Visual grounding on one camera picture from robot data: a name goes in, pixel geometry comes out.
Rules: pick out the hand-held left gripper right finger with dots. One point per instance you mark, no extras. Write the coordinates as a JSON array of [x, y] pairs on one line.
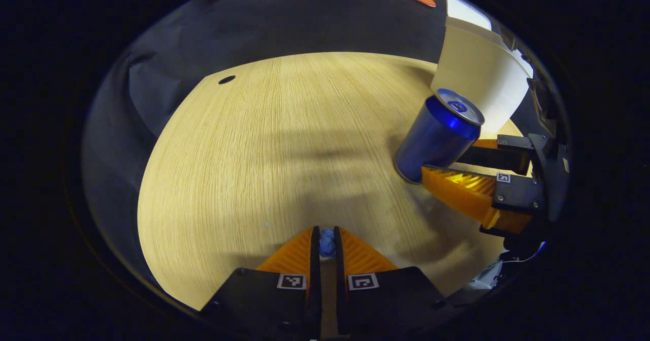
[[339, 259]]

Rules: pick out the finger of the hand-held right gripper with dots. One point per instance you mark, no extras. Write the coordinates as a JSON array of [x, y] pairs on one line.
[[500, 155], [457, 186]]

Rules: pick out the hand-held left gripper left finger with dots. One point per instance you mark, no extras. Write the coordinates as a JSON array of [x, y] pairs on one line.
[[315, 259]]

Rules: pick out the blue paper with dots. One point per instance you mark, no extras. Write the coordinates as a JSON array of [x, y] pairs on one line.
[[326, 242]]

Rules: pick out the blue pop can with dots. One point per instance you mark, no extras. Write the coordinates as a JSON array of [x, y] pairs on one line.
[[436, 137]]

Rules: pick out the white desktop garbage bin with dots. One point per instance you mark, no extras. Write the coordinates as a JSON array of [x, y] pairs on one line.
[[477, 71]]

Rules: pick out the black backdrop cloth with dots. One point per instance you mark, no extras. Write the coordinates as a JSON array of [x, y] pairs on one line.
[[284, 26]]

